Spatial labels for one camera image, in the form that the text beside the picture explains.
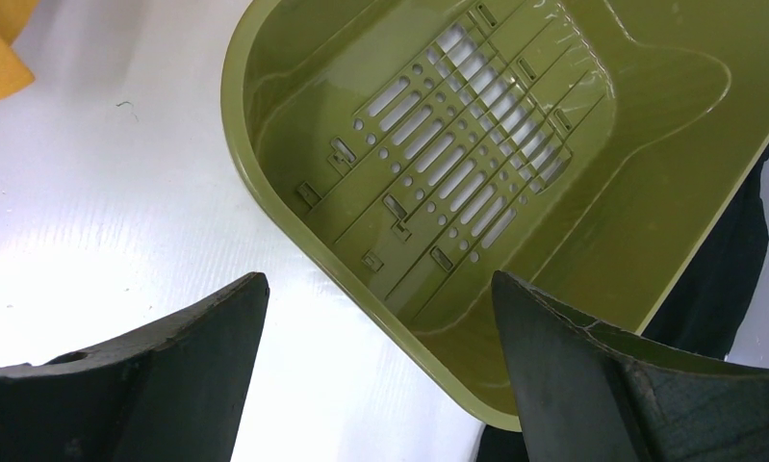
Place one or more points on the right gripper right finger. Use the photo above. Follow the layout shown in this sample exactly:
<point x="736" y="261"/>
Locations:
<point x="587" y="390"/>

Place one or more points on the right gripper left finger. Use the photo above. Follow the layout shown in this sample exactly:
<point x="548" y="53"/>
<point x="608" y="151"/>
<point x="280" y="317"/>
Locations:
<point x="171" y="390"/>

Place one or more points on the yellow jacket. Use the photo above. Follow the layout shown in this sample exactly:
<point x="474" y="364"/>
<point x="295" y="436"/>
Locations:
<point x="14" y="74"/>

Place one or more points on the olive green plastic basket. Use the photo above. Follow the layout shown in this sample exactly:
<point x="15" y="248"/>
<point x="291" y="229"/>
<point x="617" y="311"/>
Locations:
<point x="413" y="148"/>

